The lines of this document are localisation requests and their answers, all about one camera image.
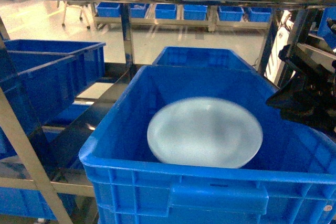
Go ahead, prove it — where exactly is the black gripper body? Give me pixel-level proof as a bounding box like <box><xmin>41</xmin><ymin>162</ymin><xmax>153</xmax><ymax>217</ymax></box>
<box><xmin>266</xmin><ymin>44</ymin><xmax>335</xmax><ymax>131</ymax></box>

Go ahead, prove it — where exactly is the light blue round tray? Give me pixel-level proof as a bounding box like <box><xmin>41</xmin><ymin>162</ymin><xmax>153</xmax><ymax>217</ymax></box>
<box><xmin>146</xmin><ymin>97</ymin><xmax>264</xmax><ymax>168</ymax></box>

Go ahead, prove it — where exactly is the stainless steel shelf rack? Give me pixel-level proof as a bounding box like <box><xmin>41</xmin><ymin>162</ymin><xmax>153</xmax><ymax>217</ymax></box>
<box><xmin>1</xmin><ymin>0</ymin><xmax>335</xmax><ymax>223</ymax></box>

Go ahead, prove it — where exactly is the blue crate left shelf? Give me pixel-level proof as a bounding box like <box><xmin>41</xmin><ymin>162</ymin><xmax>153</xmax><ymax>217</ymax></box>
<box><xmin>1</xmin><ymin>39</ymin><xmax>105</xmax><ymax>134</ymax></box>

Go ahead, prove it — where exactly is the large blue crate front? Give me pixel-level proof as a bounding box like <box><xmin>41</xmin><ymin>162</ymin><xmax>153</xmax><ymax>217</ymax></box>
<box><xmin>79</xmin><ymin>66</ymin><xmax>335</xmax><ymax>223</ymax></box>

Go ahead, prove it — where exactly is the blue crate behind front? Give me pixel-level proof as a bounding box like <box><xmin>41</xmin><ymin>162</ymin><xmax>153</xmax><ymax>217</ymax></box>
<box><xmin>152</xmin><ymin>46</ymin><xmax>254</xmax><ymax>71</ymax></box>

